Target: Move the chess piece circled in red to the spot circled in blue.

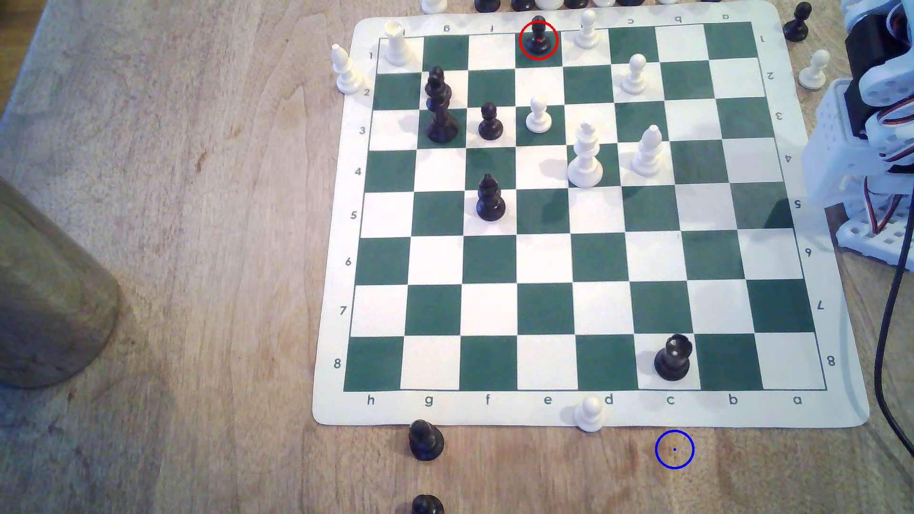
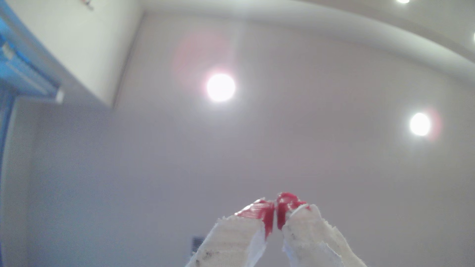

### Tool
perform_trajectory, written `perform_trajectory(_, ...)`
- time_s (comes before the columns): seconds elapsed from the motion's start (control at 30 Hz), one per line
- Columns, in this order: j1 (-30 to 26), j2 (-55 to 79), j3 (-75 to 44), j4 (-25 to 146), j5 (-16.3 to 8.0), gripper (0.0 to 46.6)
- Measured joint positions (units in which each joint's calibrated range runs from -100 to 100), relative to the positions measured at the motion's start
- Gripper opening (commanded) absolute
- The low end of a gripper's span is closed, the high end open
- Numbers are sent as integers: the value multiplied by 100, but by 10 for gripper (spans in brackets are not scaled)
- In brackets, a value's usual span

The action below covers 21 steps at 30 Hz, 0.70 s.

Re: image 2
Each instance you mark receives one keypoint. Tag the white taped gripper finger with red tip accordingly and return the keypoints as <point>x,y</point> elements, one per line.
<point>311,237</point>
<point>230,241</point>

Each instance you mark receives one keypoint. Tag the blue roller blind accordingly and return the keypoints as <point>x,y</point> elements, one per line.
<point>22,70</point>

